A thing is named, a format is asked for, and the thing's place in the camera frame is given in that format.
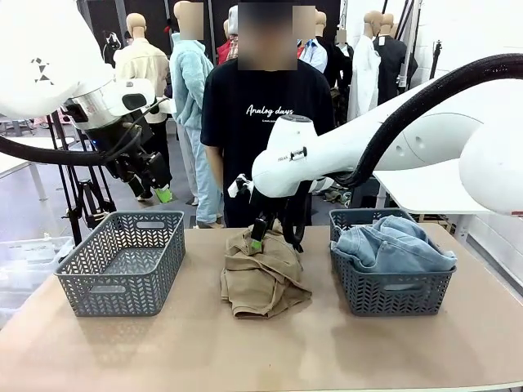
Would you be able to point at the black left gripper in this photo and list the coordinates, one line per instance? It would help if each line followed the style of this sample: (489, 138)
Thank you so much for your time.
(151, 165)

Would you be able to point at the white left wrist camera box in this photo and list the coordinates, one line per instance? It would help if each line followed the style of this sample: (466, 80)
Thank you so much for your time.
(166, 107)

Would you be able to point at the mannequin in blue shirt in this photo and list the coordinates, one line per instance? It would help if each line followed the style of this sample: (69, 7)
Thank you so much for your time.
(316, 55)

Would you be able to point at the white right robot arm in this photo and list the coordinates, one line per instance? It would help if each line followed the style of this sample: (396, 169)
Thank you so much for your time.
(429, 134)

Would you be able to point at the tan khaki shirt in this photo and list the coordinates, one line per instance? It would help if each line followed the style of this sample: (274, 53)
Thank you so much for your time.
(261, 281)

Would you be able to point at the person's right forearm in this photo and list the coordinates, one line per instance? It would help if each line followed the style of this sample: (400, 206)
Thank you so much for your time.
(213, 163)

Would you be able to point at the grey leaning stand pole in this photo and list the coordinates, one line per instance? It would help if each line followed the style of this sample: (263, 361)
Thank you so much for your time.
(412, 45)

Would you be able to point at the black light stand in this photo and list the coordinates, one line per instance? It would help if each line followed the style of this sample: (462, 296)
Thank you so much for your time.
(437, 53)

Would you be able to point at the mannequin in light blue fleece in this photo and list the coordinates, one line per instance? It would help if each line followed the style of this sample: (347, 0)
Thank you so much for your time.
(190, 81)

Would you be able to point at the black camera tripod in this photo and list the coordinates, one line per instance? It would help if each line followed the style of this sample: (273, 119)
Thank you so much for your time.
(73, 220)

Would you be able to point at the dark storage box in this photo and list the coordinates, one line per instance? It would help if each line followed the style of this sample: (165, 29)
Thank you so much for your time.
(365, 196)

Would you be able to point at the black left wrist mount block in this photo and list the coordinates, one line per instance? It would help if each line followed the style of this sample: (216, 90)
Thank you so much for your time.
(116, 136)

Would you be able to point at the mannequin in cream jacket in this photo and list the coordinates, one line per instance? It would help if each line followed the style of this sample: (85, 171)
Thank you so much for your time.
(141, 61)

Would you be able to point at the mannequin in white shirt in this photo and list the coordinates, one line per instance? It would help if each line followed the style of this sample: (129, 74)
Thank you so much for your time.
(363, 73)

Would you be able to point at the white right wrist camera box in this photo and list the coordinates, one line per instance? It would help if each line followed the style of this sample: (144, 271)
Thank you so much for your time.
(239, 184)

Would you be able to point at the light blue denim jeans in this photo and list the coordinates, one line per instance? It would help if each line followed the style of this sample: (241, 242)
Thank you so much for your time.
(400, 249)

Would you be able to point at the person in black t-shirt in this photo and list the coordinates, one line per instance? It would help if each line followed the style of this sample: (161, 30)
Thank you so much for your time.
(245, 134)

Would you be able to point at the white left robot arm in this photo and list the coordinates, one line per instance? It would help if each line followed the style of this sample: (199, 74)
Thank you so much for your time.
(41, 49)

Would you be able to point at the grey plastic lattice basket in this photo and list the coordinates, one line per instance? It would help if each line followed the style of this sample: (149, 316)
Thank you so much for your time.
(392, 294)
(122, 294)

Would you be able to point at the mannequin in red plaid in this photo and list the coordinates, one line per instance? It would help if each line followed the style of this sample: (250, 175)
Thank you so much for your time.
(226, 51)

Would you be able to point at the small white table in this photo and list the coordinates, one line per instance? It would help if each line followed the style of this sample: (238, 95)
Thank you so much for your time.
(8, 167)

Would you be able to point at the mannequin in black coat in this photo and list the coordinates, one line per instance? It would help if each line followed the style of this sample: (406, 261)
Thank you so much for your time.
(392, 65)

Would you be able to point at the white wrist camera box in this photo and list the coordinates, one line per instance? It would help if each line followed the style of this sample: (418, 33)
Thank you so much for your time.
(166, 107)
(239, 184)

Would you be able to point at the clear plastic storage bin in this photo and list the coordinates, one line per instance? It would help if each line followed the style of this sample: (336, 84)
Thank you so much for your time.
(28, 261)

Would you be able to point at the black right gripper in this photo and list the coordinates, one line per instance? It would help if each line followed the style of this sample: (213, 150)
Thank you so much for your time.
(269, 206)

